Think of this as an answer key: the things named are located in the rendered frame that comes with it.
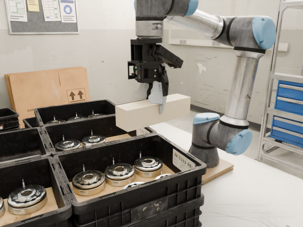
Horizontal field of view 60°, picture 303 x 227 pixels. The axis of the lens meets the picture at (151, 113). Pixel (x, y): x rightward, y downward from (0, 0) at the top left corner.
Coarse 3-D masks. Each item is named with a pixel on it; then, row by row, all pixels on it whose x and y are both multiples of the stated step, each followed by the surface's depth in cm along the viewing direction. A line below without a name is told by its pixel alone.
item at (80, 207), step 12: (108, 144) 92; (60, 156) 84; (192, 156) 83; (60, 168) 79; (192, 168) 76; (204, 168) 77; (156, 180) 70; (168, 180) 71; (180, 180) 73; (72, 192) 65; (120, 192) 65; (132, 192) 66; (144, 192) 68; (72, 204) 61; (84, 204) 60; (96, 204) 62; (108, 204) 64
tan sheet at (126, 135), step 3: (120, 135) 126; (123, 135) 126; (126, 135) 126; (108, 138) 122; (111, 138) 122; (114, 138) 122; (117, 138) 122; (120, 138) 122; (123, 138) 122; (81, 144) 116
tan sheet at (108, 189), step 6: (168, 168) 96; (162, 174) 92; (138, 180) 88; (144, 180) 88; (150, 180) 88; (72, 186) 85; (108, 186) 85; (114, 186) 85; (120, 186) 85; (102, 192) 82; (108, 192) 82; (78, 198) 79; (84, 198) 79; (90, 198) 79
